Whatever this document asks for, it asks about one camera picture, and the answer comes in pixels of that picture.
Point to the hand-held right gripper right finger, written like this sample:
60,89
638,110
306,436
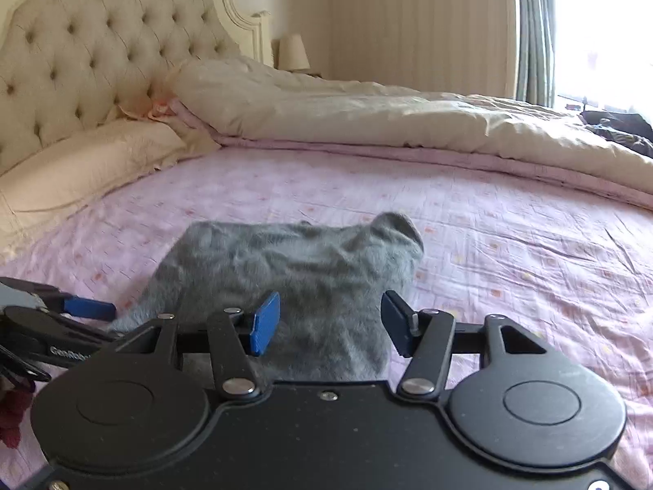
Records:
395,324

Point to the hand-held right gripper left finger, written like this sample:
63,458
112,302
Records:
265,324

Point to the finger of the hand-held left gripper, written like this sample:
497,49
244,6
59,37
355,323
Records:
92,309

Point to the grey argyle sweater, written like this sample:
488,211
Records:
306,275

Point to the dark clothes pile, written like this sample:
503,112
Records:
620,130

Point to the dark red cloth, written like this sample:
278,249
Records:
13,413

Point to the pink patterned bed sheet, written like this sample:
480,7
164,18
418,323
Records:
510,275

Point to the cream pillow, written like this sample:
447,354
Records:
86,168

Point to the orange patterned cloth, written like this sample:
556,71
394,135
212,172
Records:
153,110

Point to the cream duvet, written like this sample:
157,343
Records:
357,112

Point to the cream tufted headboard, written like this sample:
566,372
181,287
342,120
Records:
102,41

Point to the cream table lamp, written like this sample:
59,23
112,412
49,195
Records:
293,51

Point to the grey-green curtain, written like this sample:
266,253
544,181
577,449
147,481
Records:
535,30

